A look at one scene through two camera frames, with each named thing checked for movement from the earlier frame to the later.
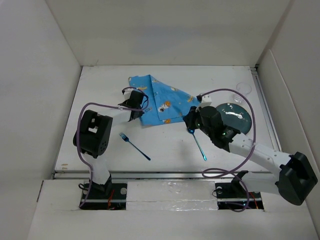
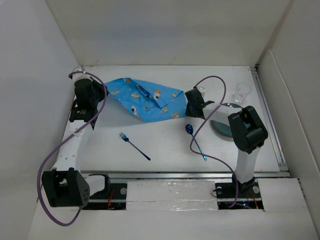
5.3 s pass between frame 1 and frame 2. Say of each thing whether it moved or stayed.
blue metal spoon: stayed
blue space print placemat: moved
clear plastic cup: stayed
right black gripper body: moved
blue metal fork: stayed
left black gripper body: moved
